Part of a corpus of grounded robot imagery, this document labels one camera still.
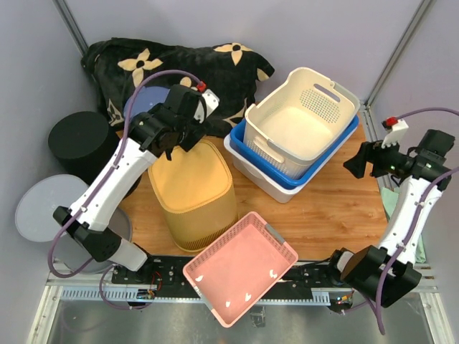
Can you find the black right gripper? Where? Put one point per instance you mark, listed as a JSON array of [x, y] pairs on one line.
[[357, 164]]

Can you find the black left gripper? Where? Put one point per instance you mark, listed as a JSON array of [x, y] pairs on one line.
[[196, 132]]

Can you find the blue bucket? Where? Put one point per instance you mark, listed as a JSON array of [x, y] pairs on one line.
[[147, 98]]

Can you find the yellow slatted basket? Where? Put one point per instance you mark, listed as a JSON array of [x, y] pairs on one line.
[[196, 193]]

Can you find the beige perforated basket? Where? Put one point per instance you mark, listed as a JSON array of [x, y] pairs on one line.
[[296, 123]]

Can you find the black large bucket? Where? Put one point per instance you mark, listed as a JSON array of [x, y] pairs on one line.
[[83, 143]]

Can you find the pink small tray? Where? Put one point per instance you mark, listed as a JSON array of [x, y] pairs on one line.
[[239, 267]]

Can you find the grey bucket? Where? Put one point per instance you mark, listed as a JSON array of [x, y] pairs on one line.
[[34, 219]]

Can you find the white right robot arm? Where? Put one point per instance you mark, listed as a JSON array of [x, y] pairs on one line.
[[384, 273]]

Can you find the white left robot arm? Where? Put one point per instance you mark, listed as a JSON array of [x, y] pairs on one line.
[[149, 137]]

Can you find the green cloth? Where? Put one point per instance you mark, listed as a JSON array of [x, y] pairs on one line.
[[389, 201]]

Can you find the black floral pillow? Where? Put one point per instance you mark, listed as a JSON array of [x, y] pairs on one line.
[[230, 70]]

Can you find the blue rimmed white tub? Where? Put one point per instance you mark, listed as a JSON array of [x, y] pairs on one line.
[[276, 184]]

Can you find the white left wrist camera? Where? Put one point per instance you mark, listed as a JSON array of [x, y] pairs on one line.
[[207, 104]]

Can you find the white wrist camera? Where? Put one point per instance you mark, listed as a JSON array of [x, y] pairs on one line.
[[396, 129], [207, 104]]

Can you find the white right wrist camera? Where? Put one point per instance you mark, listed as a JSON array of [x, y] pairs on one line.
[[396, 129]]

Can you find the black mounting rail plate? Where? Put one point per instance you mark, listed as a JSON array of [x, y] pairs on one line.
[[164, 275]]

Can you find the aluminium frame rail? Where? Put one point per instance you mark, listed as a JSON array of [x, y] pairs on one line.
[[414, 23], [70, 22]]

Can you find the right aluminium frame rail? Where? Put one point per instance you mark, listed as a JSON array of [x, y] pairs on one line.
[[414, 23]]

